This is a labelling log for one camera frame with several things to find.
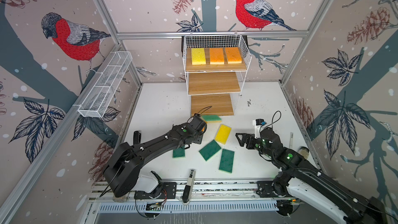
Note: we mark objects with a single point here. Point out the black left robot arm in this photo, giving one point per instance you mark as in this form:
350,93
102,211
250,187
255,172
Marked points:
123,170

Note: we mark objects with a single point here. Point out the yellow sponge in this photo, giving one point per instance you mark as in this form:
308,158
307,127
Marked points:
223,134
198,56

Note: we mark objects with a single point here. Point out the black white handheld scraper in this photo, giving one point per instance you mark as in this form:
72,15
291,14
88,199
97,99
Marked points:
187,193

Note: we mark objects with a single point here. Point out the white wire wall basket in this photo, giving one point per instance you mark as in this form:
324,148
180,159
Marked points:
101,94

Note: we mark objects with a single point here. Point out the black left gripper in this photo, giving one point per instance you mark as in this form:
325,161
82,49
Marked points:
200,137

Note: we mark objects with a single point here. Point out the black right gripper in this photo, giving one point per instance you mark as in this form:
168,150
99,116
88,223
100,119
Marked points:
245,136

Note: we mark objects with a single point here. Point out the small clear plastic container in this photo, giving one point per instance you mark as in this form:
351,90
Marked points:
304,152

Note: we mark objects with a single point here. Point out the aluminium frame crossbar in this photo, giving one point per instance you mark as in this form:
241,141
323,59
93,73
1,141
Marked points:
174,35

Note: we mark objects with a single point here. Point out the white wire wooden shelf unit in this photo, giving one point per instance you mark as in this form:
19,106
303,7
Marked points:
215,89

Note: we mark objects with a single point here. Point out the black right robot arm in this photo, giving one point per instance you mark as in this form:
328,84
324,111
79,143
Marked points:
298,178

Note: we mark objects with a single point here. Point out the white marker pen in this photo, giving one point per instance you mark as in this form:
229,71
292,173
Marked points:
291,140

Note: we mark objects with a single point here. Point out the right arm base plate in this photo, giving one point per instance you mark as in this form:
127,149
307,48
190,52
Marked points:
271,189

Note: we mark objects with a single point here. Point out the dark green sponge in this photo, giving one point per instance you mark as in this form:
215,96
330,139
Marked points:
178,153
226,161
209,150

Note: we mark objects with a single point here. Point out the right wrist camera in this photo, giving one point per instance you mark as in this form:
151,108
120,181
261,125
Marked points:
258,125

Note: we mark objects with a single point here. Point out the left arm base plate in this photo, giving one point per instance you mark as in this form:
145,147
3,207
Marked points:
163,191

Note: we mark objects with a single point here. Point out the light green sponge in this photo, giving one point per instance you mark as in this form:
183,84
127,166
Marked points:
211,118

